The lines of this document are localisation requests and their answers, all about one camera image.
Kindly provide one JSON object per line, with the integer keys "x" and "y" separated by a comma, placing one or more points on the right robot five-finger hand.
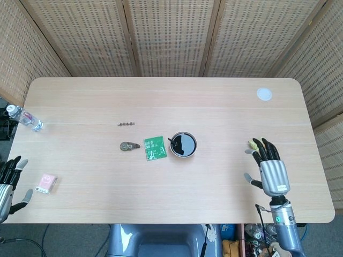
{"x": 274, "y": 176}

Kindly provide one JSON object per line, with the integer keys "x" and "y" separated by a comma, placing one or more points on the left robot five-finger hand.
{"x": 5, "y": 195}

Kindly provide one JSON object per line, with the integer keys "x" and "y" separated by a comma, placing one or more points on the black plastic spoon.
{"x": 171, "y": 140}

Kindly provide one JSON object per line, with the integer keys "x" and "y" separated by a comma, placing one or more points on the black bowl with white rim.
{"x": 187, "y": 146}

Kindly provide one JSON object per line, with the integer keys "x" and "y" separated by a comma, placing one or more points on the yellow-green snack packet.
{"x": 252, "y": 144}

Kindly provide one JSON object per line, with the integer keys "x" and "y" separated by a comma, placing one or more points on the pink smiley box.
{"x": 47, "y": 183}

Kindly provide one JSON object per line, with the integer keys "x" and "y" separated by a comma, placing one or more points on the black equipment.
{"x": 6, "y": 128}

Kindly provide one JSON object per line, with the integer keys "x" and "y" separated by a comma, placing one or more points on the red crate of clutter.
{"x": 254, "y": 241}

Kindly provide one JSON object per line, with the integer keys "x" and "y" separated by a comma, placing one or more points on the blue packet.
{"x": 227, "y": 230}

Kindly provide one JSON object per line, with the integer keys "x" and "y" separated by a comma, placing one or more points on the clear plastic water bottle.
{"x": 25, "y": 117}

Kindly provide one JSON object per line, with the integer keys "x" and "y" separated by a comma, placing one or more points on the white round table cap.
{"x": 264, "y": 94}

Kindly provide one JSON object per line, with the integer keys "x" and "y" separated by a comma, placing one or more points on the green tea sachet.
{"x": 155, "y": 148}

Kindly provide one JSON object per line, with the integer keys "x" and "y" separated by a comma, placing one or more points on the grey robot torso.
{"x": 160, "y": 241}

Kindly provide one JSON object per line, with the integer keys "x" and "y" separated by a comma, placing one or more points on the brown correction tape dispenser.
{"x": 127, "y": 146}

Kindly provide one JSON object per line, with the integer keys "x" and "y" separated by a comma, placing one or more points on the row of small beads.
{"x": 126, "y": 124}

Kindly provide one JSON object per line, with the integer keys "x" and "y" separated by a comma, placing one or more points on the wooden rattan folding screen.
{"x": 171, "y": 37}

